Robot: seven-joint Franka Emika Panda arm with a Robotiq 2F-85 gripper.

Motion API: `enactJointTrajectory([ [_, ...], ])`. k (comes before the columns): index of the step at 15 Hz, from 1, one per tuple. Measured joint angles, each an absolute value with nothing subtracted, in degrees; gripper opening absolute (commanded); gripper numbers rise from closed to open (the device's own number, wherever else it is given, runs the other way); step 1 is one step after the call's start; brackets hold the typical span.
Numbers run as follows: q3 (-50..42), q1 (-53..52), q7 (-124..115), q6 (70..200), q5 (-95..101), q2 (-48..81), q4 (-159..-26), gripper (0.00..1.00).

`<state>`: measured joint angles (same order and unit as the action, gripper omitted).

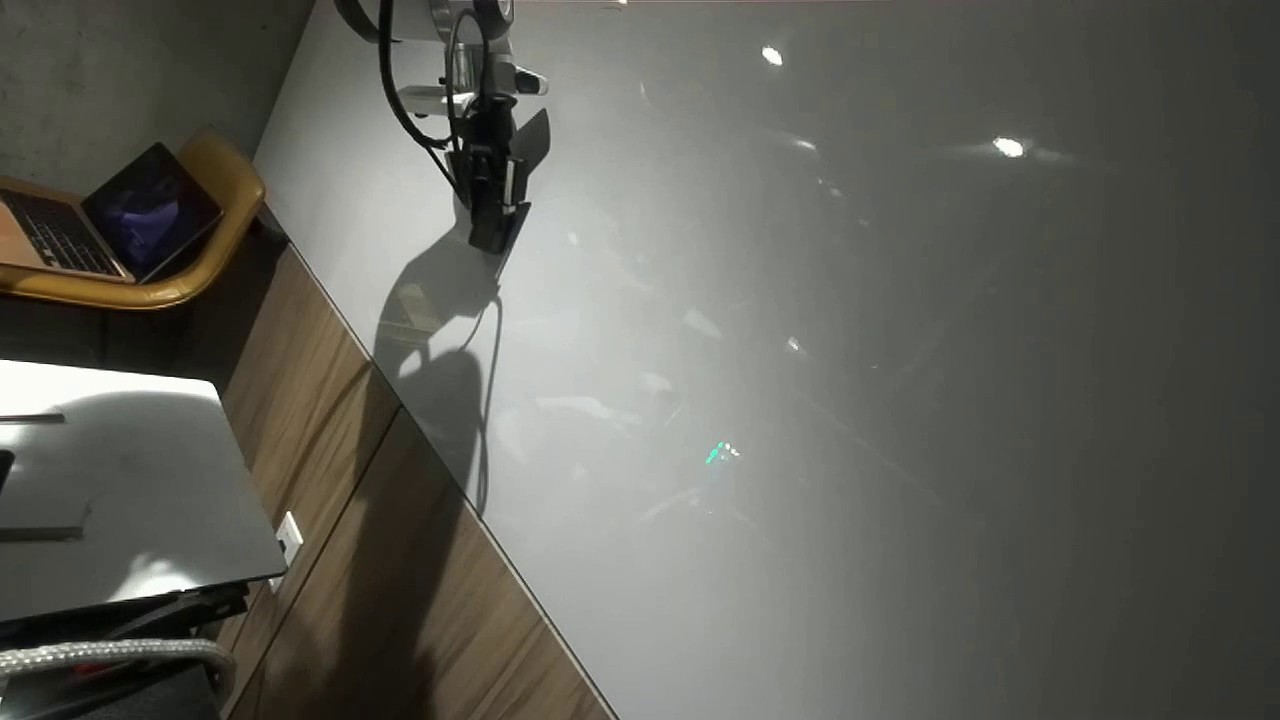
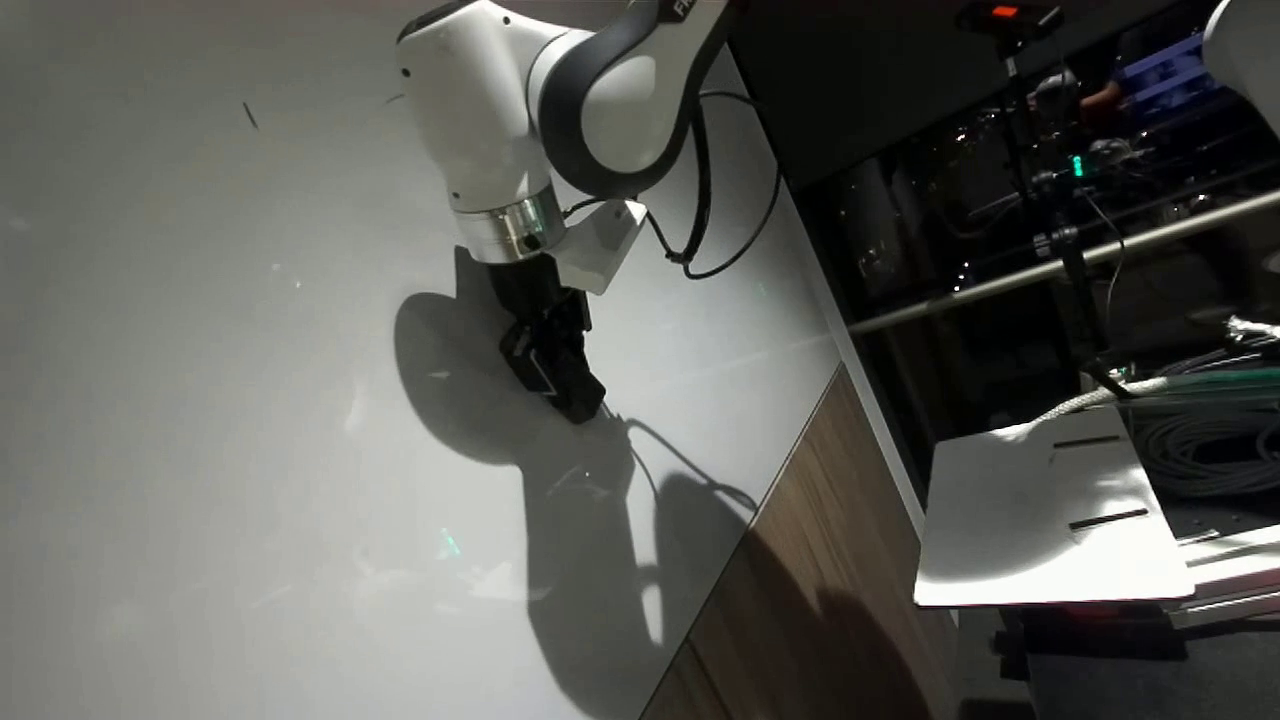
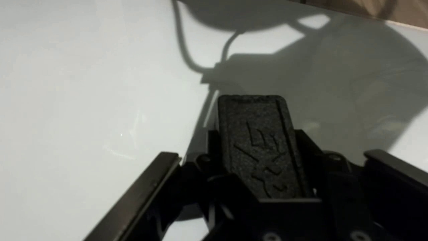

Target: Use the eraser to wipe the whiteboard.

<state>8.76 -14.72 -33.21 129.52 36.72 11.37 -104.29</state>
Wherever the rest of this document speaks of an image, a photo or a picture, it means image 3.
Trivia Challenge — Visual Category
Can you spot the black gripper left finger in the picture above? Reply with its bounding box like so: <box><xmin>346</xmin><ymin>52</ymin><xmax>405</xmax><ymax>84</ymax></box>
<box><xmin>82</xmin><ymin>128</ymin><xmax>260</xmax><ymax>241</ymax></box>

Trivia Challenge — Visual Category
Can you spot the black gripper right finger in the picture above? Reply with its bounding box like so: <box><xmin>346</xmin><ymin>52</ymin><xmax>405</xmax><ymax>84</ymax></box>
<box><xmin>294</xmin><ymin>128</ymin><xmax>428</xmax><ymax>241</ymax></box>

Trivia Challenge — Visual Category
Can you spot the black whiteboard eraser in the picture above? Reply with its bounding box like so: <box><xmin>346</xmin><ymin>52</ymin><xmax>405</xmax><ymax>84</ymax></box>
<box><xmin>215</xmin><ymin>93</ymin><xmax>311</xmax><ymax>201</ymax></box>

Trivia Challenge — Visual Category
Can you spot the large grey whiteboard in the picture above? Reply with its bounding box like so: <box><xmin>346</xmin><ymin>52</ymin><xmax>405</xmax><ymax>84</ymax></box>
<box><xmin>0</xmin><ymin>0</ymin><xmax>428</xmax><ymax>241</ymax></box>

